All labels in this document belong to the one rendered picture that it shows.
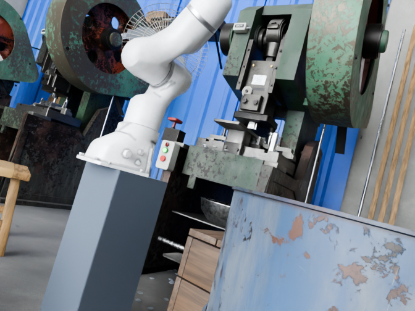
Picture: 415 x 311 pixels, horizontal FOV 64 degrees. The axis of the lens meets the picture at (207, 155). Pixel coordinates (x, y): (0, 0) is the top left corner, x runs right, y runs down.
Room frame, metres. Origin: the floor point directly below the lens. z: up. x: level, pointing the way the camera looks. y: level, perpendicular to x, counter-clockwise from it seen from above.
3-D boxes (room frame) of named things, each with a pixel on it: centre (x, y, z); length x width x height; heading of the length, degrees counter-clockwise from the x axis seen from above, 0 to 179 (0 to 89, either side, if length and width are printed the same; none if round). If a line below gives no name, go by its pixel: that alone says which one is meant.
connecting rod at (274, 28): (1.71, -0.19, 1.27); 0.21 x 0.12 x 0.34; 149
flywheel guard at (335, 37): (1.63, -0.54, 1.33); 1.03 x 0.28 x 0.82; 149
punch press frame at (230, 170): (1.83, -0.27, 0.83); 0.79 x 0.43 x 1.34; 149
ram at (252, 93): (1.67, -0.17, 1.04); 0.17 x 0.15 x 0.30; 149
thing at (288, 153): (1.62, -0.34, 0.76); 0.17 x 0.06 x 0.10; 59
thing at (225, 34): (1.85, 0.01, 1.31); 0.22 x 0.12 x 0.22; 149
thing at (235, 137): (1.56, -0.10, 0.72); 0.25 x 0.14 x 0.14; 149
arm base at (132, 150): (0.97, 0.25, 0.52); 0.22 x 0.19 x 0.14; 138
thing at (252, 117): (1.71, -0.20, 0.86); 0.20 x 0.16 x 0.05; 59
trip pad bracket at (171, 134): (1.67, 0.19, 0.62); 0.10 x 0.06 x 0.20; 59
